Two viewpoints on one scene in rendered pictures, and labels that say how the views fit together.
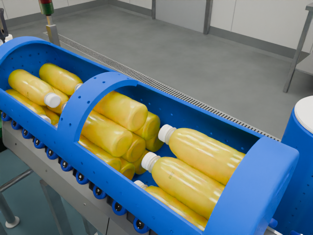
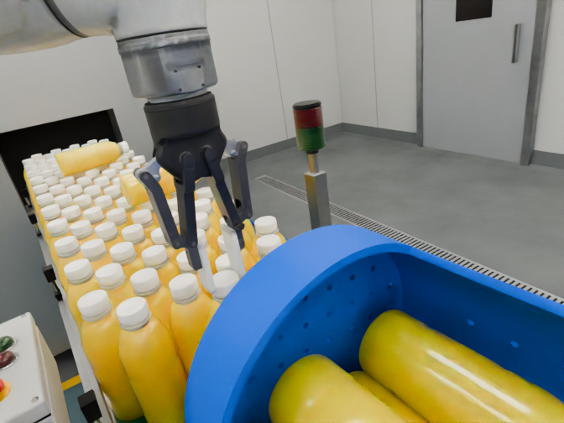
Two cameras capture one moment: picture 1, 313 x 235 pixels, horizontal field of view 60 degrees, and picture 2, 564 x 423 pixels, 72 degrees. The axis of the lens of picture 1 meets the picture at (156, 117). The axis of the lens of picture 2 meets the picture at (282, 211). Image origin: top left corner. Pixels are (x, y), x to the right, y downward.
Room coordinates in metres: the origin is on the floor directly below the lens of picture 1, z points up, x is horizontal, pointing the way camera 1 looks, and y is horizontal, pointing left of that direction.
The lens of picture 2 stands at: (0.56, 0.37, 1.40)
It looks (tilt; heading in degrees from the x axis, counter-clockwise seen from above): 24 degrees down; 18
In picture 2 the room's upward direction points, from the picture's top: 9 degrees counter-clockwise
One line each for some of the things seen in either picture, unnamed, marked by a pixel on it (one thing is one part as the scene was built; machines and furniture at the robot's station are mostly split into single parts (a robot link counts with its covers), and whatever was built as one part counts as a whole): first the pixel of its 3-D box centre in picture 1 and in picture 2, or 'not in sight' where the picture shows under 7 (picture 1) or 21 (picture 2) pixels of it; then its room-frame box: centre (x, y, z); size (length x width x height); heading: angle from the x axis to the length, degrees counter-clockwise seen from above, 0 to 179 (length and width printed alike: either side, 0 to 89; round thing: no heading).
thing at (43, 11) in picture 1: (46, 7); (310, 136); (1.40, 0.54, 1.18); 0.06 x 0.06 x 0.05
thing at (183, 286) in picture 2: not in sight; (185, 288); (0.96, 0.66, 1.10); 0.04 x 0.04 x 0.02
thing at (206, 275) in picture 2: not in sight; (203, 265); (0.93, 0.60, 1.16); 0.03 x 0.01 x 0.07; 50
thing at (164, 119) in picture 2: not in sight; (188, 138); (0.94, 0.59, 1.31); 0.08 x 0.07 x 0.09; 140
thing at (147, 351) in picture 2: not in sight; (154, 368); (0.90, 0.71, 1.00); 0.07 x 0.07 x 0.19
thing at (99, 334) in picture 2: not in sight; (117, 357); (0.91, 0.78, 1.00); 0.07 x 0.07 x 0.19
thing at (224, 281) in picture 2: not in sight; (225, 285); (0.94, 0.59, 1.11); 0.04 x 0.04 x 0.02
